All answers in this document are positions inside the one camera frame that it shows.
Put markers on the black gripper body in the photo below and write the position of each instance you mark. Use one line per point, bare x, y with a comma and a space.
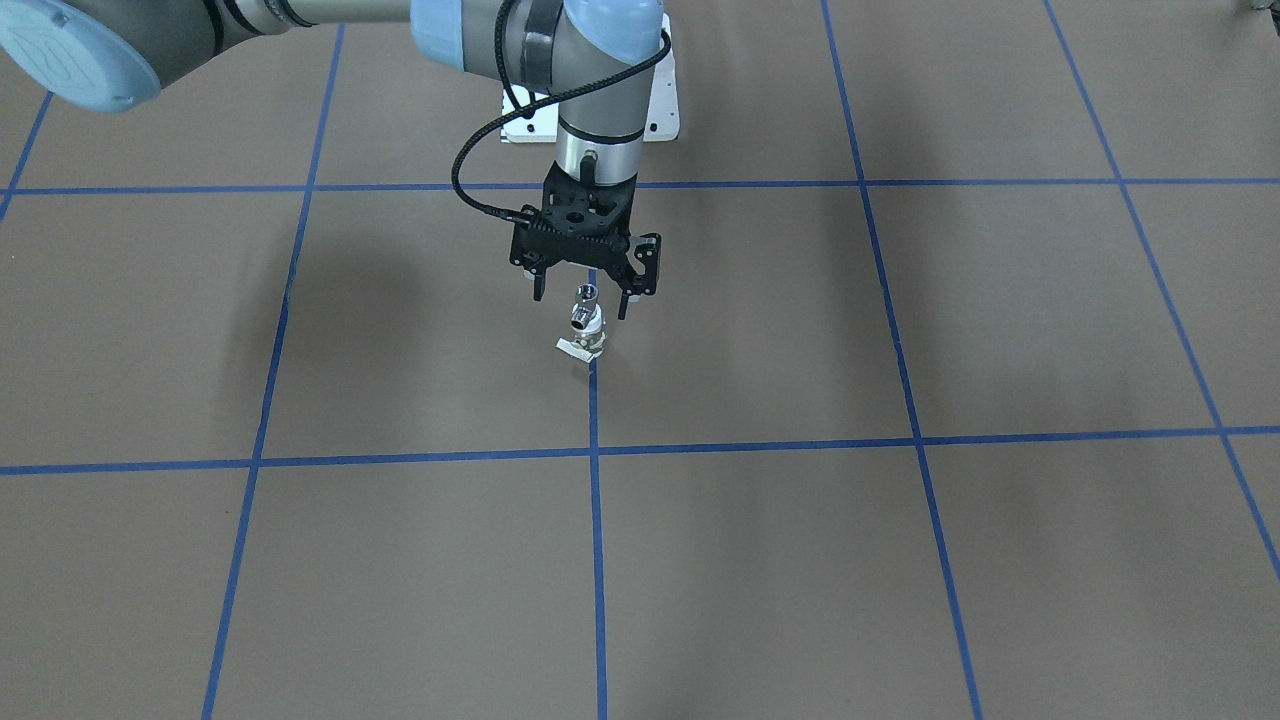
643, 263

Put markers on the small chrome pipe fitting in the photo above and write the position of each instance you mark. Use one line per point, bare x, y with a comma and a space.
585, 302

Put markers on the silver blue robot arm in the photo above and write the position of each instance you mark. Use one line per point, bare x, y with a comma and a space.
112, 56

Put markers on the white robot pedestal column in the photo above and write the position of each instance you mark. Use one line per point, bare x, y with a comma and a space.
591, 70

